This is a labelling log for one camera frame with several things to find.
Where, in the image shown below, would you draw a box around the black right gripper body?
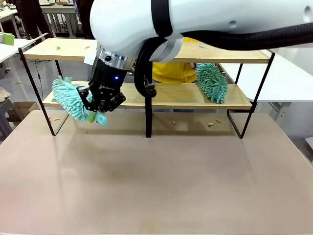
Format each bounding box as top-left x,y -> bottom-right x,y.
88,58 -> 128,105

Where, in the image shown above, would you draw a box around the teal microfibre duster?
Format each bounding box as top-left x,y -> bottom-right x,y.
50,75 -> 109,127
195,63 -> 228,105

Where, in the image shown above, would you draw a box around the cardboard box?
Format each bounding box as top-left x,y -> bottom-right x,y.
7,101 -> 40,123

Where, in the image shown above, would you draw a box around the person in yellow hoodie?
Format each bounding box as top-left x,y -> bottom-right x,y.
152,36 -> 199,84

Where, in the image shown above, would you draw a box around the person in dark clothes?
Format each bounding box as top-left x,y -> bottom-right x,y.
13,0 -> 51,40
77,0 -> 96,40

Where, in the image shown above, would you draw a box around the beige cloth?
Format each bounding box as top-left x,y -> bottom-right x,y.
0,87 -> 12,102

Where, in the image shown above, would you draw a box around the grey stool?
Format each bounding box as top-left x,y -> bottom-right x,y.
0,99 -> 15,141

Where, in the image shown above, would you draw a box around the white table slatted legs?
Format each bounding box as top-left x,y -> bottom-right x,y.
40,3 -> 83,39

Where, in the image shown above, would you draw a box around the white table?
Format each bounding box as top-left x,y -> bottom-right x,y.
219,47 -> 313,103
0,33 -> 49,85

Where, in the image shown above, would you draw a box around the green flat object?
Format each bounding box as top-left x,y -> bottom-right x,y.
0,31 -> 16,46

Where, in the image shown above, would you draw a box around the wooden shelf unit black frame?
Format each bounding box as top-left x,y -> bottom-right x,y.
146,41 -> 276,140
18,38 -> 153,138

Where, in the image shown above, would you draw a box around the black braided cable bundle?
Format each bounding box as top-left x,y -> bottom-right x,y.
134,23 -> 313,98

